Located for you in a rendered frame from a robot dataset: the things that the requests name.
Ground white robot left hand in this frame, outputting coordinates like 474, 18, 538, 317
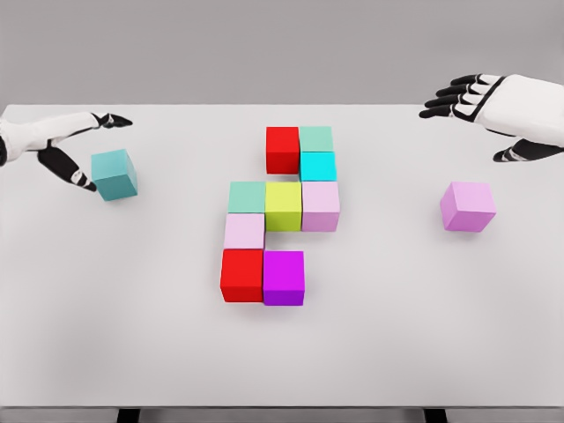
16, 111, 134, 193

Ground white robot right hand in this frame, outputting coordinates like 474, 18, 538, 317
418, 73, 564, 164

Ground teal block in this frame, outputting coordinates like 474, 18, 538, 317
91, 148, 138, 203

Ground orchid pink block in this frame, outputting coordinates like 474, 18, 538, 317
439, 181, 498, 233

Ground mint green block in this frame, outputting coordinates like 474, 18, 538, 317
299, 125, 335, 154
227, 181, 267, 216

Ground cyan block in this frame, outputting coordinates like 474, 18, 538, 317
299, 151, 338, 183

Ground light pink block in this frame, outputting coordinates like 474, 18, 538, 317
223, 212, 266, 251
301, 181, 341, 233

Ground red block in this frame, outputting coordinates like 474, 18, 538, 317
265, 126, 301, 174
219, 249, 265, 304

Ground yellow-green block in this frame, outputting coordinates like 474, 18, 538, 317
264, 182, 303, 233

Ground magenta block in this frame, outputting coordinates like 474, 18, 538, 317
263, 250, 306, 307

